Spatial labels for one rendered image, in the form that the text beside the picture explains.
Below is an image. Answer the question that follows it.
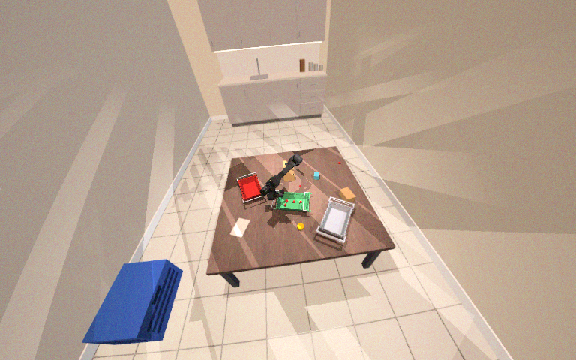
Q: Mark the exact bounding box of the green plastic tray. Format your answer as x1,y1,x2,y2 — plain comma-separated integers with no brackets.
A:
275,192,312,212

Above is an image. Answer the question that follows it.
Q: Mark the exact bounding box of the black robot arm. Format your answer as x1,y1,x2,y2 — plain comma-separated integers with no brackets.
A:
260,153,303,200

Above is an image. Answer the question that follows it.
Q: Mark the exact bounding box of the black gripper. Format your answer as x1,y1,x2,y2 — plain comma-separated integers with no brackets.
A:
269,189,284,198

